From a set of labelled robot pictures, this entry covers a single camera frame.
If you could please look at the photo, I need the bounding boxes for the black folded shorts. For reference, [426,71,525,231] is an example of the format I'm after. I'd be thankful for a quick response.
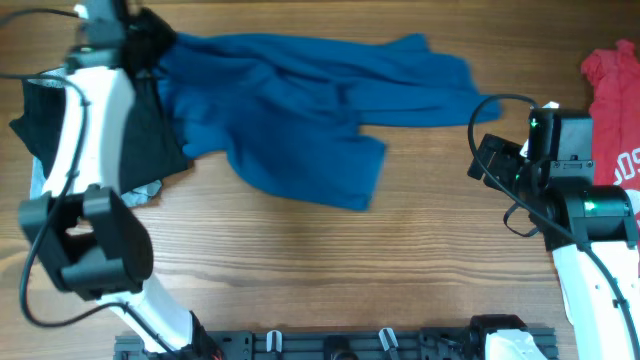
[10,67,187,197]

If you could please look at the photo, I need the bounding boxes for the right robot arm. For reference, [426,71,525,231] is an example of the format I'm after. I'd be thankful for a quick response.
[468,108,639,359]

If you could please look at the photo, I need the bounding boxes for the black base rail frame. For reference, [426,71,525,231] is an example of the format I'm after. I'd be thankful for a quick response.
[113,327,559,360]

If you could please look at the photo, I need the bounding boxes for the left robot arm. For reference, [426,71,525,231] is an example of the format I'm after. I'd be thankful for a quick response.
[19,1,224,359]

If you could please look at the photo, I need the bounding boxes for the blue t-shirt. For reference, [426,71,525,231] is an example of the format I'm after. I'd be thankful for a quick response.
[154,33,502,211]

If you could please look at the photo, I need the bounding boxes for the light grey folded garment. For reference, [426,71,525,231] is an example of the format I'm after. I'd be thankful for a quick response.
[29,157,162,207]

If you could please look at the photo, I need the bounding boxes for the left black cable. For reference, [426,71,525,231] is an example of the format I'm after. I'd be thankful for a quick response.
[0,7,166,360]

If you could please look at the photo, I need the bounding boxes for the black cable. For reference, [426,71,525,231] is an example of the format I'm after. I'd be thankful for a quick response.
[467,93,640,360]
[0,7,166,360]

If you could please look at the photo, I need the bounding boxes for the right black cable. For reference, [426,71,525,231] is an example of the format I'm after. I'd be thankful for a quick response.
[467,93,640,360]

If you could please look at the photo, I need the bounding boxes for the red printed t-shirt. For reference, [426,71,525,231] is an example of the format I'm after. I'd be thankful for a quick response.
[581,39,639,216]

